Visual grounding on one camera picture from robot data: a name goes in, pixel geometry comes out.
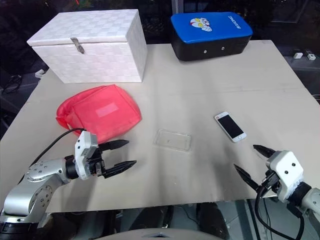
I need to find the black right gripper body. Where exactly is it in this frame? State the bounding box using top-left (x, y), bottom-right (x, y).
top-left (259, 169), bottom-right (280, 194)

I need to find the black cable bundle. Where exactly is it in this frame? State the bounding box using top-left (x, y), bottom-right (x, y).
top-left (2, 74), bottom-right (22, 94)

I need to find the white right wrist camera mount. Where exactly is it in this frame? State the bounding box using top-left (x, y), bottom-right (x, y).
top-left (265, 149), bottom-right (305, 203)

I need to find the white smartphone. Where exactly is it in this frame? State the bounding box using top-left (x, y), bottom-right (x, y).
top-left (213, 111), bottom-right (248, 144)

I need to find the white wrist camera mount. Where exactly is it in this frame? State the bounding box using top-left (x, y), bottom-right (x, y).
top-left (74, 130), bottom-right (100, 180)
top-left (265, 149), bottom-right (305, 203)

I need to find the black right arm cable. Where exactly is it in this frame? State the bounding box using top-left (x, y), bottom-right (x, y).
top-left (254, 184), bottom-right (270, 240)

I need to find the red fabric bag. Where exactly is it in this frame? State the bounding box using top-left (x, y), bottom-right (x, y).
top-left (55, 84), bottom-right (143, 145)

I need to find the grey metal post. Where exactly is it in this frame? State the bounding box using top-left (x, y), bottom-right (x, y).
top-left (173, 0), bottom-right (185, 16)

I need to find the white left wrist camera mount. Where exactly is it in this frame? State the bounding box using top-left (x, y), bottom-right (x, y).
top-left (74, 130), bottom-right (100, 180)

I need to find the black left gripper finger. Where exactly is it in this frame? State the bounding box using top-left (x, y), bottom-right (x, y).
top-left (102, 160), bottom-right (138, 179)
top-left (98, 139), bottom-right (130, 152)

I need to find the grey robot torso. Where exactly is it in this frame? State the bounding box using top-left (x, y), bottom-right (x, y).
top-left (94, 226), bottom-right (231, 240)

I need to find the clear plastic phone case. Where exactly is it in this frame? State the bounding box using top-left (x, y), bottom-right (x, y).
top-left (152, 128), bottom-right (193, 152)

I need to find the blue and black padded case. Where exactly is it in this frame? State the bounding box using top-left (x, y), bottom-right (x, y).
top-left (170, 11), bottom-right (254, 62)

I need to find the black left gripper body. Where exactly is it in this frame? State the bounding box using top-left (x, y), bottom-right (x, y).
top-left (86, 146), bottom-right (107, 178)

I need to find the metal box latch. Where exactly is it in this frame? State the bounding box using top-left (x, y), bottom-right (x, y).
top-left (70, 37), bottom-right (85, 55)

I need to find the white woven storage box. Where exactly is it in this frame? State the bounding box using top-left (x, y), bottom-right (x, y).
top-left (26, 8), bottom-right (148, 84)

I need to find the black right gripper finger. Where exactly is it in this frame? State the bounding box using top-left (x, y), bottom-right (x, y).
top-left (233, 163), bottom-right (263, 193)
top-left (252, 144), bottom-right (276, 159)

